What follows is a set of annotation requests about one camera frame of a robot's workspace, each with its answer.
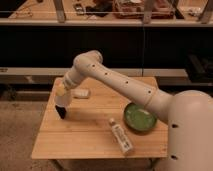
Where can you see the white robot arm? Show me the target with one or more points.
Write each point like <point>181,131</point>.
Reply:
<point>188,114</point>

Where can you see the long shelf bench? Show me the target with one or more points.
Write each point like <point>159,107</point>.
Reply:
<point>126,71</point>

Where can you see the wooden table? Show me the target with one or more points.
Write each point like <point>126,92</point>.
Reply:
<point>85,132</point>

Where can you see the green round plate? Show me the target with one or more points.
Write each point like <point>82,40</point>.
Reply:
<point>138,119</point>

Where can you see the tray with items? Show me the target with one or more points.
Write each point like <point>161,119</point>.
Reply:
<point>135,9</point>

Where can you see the black eraser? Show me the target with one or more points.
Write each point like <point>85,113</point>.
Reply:
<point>61,111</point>

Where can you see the black remote control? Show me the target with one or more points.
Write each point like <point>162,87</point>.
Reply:
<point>79,9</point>

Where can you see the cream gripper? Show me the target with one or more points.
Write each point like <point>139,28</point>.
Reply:
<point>61,90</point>

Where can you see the white sponge block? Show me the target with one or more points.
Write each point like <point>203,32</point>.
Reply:
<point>81,93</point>

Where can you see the white labelled bottle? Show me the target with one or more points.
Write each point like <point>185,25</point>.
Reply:
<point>121,137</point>

